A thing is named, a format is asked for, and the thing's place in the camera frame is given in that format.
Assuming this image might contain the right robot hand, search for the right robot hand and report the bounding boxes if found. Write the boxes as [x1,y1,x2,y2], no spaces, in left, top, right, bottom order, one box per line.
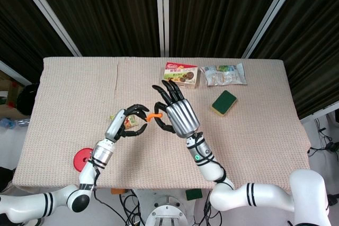
[151,79,200,139]

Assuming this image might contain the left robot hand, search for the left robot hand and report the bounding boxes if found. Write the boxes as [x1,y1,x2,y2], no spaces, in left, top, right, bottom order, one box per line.
[105,104,150,142]

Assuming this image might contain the small orange object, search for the small orange object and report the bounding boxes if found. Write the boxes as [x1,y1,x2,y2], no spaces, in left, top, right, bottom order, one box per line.
[146,112,165,122]

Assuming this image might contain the green snack packet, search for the green snack packet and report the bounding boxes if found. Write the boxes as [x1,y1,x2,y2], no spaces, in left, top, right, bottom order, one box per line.
[124,115,141,130]

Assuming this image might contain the beige woven tablecloth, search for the beige woven tablecloth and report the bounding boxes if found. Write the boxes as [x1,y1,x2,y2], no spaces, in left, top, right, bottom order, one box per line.
[12,56,311,190]

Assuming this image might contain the biscuit box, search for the biscuit box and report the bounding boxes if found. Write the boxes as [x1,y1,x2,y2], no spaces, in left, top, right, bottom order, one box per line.
[162,62,199,89]

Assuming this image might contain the green yellow sponge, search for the green yellow sponge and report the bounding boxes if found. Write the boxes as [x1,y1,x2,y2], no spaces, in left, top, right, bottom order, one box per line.
[211,90,238,117]

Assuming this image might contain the red round disc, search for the red round disc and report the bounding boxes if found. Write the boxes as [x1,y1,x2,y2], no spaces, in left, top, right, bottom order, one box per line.
[73,148,93,172]

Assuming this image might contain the clear plastic snack bag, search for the clear plastic snack bag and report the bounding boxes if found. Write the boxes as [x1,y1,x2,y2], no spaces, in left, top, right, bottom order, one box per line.
[200,62,248,87]

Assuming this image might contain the green block under table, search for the green block under table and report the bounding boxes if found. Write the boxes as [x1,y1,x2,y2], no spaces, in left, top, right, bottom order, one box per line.
[185,189,203,201]

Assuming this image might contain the black round object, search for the black round object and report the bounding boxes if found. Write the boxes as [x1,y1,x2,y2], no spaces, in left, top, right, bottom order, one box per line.
[16,83,40,116]

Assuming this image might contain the robot torso base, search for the robot torso base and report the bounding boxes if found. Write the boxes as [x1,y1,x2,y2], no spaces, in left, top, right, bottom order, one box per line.
[145,194,193,226]

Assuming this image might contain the cardboard box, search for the cardboard box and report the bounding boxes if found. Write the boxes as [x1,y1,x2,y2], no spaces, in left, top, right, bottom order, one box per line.
[0,70,24,110]

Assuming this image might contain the black cables on floor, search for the black cables on floor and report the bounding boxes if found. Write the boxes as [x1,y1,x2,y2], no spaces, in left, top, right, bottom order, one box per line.
[94,187,149,226]

